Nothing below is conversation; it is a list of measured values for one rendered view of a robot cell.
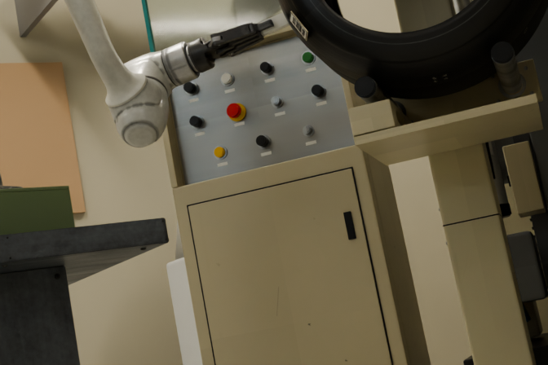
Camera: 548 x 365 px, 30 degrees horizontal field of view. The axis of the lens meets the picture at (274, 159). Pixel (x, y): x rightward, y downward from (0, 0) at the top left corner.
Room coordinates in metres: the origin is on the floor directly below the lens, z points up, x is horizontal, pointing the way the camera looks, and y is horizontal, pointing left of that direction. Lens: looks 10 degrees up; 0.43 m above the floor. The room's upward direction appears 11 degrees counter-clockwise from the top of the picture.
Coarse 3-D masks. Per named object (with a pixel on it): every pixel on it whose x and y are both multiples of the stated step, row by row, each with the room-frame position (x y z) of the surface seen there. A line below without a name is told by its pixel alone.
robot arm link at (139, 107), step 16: (64, 0) 2.05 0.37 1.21; (80, 0) 2.03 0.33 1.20; (80, 16) 2.04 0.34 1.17; (96, 16) 2.05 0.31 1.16; (80, 32) 2.05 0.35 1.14; (96, 32) 2.04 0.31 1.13; (96, 48) 2.05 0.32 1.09; (112, 48) 2.06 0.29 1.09; (96, 64) 2.06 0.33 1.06; (112, 64) 2.06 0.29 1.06; (112, 80) 2.07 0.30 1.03; (128, 80) 2.09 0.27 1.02; (144, 80) 2.11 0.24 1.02; (112, 96) 2.10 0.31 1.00; (128, 96) 2.09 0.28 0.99; (144, 96) 2.10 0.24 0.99; (160, 96) 2.14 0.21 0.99; (112, 112) 2.12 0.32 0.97; (128, 112) 2.09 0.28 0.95; (144, 112) 2.09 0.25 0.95; (160, 112) 2.11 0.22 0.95; (128, 128) 2.09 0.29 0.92; (144, 128) 2.09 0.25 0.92; (160, 128) 2.11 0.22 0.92; (128, 144) 2.13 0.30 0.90; (144, 144) 2.12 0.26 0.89
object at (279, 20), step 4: (272, 16) 2.18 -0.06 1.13; (276, 16) 2.18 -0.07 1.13; (280, 16) 2.18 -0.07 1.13; (284, 16) 2.18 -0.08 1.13; (264, 20) 2.19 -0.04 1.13; (272, 20) 2.18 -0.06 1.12; (276, 20) 2.18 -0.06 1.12; (280, 20) 2.18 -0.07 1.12; (284, 20) 2.18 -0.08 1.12; (276, 24) 2.18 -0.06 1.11; (280, 24) 2.18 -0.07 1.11; (284, 24) 2.18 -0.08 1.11; (272, 28) 2.18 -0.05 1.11; (276, 28) 2.18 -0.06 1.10; (280, 28) 2.19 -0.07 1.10; (264, 32) 2.19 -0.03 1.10; (268, 32) 2.19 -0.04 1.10
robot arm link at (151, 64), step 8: (144, 56) 2.23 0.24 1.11; (152, 56) 2.22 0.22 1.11; (160, 56) 2.22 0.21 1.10; (128, 64) 2.24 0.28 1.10; (136, 64) 2.22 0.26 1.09; (144, 64) 2.21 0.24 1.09; (152, 64) 2.21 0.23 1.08; (160, 64) 2.21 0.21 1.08; (136, 72) 2.20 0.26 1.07; (144, 72) 2.19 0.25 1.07; (152, 72) 2.20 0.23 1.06; (160, 72) 2.21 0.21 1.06; (160, 80) 2.20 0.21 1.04; (168, 80) 2.23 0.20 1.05; (168, 88) 2.23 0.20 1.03; (168, 96) 2.24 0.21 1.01
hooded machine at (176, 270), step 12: (180, 240) 4.69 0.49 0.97; (180, 252) 4.68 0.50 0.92; (168, 264) 4.70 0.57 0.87; (180, 264) 4.61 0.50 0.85; (168, 276) 4.72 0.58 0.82; (180, 276) 4.63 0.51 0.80; (180, 288) 4.64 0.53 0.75; (180, 300) 4.66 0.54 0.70; (180, 312) 4.67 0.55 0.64; (192, 312) 4.58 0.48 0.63; (180, 324) 4.69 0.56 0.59; (192, 324) 4.60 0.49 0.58; (180, 336) 4.70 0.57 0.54; (192, 336) 4.61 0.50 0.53; (180, 348) 4.72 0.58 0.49; (192, 348) 4.63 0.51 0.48; (192, 360) 4.64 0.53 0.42
